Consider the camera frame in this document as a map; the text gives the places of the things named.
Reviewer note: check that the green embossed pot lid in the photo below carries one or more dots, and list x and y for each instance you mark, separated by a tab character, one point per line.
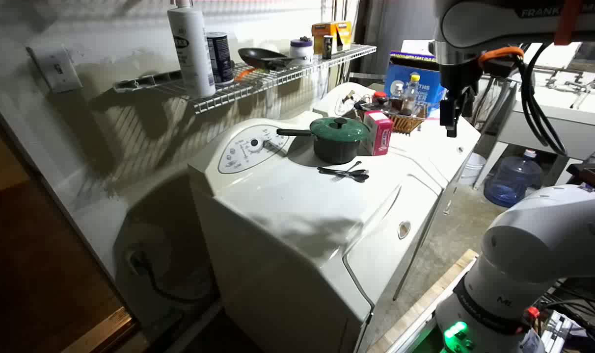
339	130

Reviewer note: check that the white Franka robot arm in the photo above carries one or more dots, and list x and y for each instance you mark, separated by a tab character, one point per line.
545	236

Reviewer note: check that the dark cylindrical can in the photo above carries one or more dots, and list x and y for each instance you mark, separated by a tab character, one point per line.
221	57

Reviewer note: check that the white washing machine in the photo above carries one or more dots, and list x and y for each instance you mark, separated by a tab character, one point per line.
289	222
435	148

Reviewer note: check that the blue water jug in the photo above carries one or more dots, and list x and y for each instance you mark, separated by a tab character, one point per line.
513	181

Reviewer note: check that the white wall switch plate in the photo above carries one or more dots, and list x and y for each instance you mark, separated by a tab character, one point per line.
56	67

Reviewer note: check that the blue cardboard box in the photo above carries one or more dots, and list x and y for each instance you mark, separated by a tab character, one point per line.
401	71

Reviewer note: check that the tall white bottle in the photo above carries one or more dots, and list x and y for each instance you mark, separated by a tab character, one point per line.
193	51

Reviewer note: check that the white jar with dark lid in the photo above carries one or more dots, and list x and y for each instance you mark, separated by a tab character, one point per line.
301	49

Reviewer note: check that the pink cardboard box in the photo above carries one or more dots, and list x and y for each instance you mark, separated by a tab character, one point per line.
380	134

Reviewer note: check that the dark green pot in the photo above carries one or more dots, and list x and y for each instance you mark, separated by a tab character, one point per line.
337	153

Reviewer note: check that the black frying pan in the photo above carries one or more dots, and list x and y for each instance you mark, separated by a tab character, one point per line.
264	57

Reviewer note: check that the clear bottle with yellow cap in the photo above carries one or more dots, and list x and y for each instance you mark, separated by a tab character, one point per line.
413	95

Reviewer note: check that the brown orange cardboard box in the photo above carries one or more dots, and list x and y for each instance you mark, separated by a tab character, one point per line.
321	32

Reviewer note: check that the black metal clip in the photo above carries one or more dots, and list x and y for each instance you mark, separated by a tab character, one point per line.
346	171

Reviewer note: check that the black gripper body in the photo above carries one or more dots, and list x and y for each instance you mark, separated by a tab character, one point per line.
452	98

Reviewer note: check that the small dark bottle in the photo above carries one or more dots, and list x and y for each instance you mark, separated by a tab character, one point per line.
329	47

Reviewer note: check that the brown wicker basket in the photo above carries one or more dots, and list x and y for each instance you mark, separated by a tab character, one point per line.
407	122

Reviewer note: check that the red capped bottle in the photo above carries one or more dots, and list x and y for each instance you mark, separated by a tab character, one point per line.
380	98

